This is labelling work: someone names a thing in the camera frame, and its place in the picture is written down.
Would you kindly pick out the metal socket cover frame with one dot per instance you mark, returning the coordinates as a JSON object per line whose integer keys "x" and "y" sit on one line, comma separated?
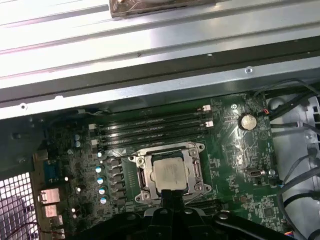
{"x": 150, "y": 175}

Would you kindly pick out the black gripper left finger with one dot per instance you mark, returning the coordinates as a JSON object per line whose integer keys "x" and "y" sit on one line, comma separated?
{"x": 167, "y": 215}

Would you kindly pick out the silver square CPU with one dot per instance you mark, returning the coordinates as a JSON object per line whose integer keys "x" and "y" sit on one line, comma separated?
{"x": 170, "y": 172}

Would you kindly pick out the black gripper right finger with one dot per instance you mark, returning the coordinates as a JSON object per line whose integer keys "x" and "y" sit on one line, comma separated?
{"x": 178, "y": 215}

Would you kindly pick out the silver coin battery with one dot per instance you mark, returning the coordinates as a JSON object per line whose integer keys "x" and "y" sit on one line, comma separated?
{"x": 248, "y": 121}

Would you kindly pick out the silver rear port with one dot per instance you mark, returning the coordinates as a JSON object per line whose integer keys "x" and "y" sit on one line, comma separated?
{"x": 51, "y": 195}
{"x": 51, "y": 210}

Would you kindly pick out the CPU socket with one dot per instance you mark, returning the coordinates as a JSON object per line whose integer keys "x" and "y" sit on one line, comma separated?
{"x": 200, "y": 146}

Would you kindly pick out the green motherboard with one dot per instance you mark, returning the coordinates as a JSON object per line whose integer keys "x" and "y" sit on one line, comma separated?
{"x": 225, "y": 162}

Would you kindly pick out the black open PC case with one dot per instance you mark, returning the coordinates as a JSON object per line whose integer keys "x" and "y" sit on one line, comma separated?
{"x": 175, "y": 87}

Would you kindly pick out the black RAM slot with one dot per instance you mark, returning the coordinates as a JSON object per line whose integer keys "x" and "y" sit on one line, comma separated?
{"x": 205, "y": 203}
{"x": 150, "y": 133}
{"x": 207, "y": 209}
{"x": 150, "y": 125}
{"x": 150, "y": 141}
{"x": 150, "y": 117}

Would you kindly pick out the small onboard USB port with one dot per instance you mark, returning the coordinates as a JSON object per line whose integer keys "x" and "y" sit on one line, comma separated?
{"x": 253, "y": 173}

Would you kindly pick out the square black chip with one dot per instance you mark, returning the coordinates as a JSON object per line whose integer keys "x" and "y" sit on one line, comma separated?
{"x": 268, "y": 212}

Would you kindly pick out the blue-topped capacitor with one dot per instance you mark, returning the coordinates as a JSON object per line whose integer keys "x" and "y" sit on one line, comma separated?
{"x": 102, "y": 191}
{"x": 101, "y": 179}
{"x": 103, "y": 200}
{"x": 99, "y": 169}

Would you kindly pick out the blue rear port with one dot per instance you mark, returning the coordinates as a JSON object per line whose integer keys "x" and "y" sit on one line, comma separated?
{"x": 52, "y": 170}

